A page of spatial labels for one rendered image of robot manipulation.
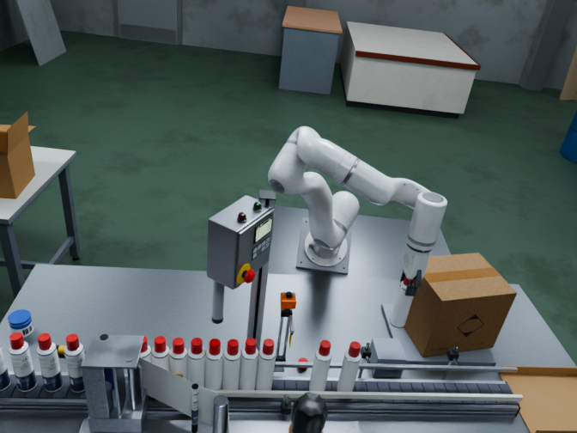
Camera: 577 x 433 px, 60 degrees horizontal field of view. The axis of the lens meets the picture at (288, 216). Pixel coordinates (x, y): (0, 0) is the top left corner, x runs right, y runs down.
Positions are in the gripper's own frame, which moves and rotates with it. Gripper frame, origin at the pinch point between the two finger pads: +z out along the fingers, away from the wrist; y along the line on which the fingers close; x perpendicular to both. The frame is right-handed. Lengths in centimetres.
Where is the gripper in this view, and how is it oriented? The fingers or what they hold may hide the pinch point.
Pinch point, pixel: (408, 284)
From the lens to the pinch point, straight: 163.5
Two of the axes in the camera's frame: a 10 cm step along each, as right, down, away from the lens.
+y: 0.7, 5.2, -8.5
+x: 9.9, 0.5, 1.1
